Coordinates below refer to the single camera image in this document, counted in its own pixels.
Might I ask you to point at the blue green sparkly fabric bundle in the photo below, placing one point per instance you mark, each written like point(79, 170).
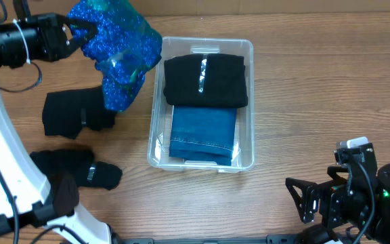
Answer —
point(124, 49)

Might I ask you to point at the clear plastic storage bin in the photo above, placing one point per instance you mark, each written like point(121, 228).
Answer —
point(243, 156)

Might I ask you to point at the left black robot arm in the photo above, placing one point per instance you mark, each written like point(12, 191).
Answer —
point(27, 196)

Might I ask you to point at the black taped garment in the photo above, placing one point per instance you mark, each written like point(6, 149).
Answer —
point(66, 113)

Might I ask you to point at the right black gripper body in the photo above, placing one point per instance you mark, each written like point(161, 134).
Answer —
point(346, 206)

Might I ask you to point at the black ribbed garment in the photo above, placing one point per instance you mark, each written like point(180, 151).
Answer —
point(206, 80)

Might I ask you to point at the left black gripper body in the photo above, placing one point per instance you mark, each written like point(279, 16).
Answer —
point(38, 34)

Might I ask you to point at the blue denim jeans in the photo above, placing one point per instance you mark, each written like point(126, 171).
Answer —
point(203, 134)

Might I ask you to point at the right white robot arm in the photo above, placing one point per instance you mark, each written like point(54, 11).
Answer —
point(377, 226)

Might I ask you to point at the small black garment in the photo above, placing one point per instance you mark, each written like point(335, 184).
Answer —
point(81, 165)

